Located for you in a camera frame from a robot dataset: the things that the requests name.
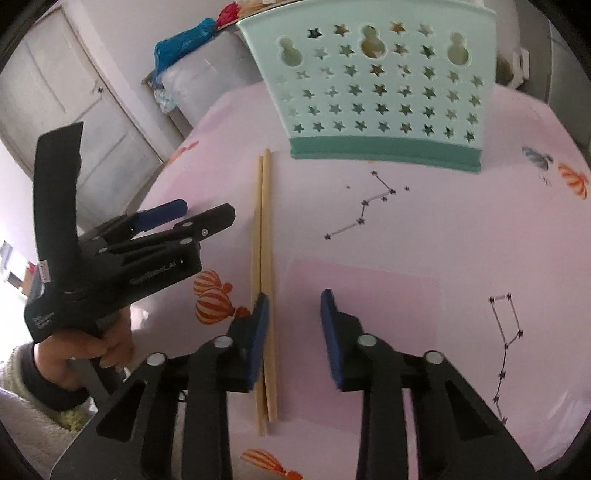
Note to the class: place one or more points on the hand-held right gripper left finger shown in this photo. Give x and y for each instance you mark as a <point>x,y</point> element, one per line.
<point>258,341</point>

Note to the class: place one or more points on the red plastic bag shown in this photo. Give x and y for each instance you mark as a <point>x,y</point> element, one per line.
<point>228,13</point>

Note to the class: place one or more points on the mint green utensil holder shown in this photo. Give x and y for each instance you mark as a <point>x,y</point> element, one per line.
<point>383,147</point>

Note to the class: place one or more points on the white panel door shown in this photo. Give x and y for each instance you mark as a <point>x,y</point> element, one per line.
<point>69,92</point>

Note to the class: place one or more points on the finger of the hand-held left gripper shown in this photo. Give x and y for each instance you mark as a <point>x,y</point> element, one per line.
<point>161,212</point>
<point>212,221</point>

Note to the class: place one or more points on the white handheld vacuum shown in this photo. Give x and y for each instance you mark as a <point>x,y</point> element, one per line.
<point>521,67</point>

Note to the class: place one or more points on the blue plastic bag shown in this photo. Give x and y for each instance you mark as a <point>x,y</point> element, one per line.
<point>180,44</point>

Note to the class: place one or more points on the plastic wrapped white quilt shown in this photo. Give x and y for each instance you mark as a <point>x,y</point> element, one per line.
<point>203,87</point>

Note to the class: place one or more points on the patterned blue white cloth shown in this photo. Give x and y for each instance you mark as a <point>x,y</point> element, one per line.
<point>165,100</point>

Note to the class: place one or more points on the white fluffy garment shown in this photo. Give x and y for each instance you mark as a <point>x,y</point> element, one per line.
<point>27,443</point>

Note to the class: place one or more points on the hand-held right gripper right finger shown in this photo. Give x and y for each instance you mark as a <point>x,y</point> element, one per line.
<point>331,341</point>

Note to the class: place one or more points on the person's left forearm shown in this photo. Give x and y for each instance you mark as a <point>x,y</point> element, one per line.
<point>51,397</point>

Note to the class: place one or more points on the light wood chopstick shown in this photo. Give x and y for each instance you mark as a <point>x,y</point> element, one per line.
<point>256,240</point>
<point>266,230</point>

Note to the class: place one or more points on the person's left hand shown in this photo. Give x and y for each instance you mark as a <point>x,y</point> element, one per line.
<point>55,360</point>

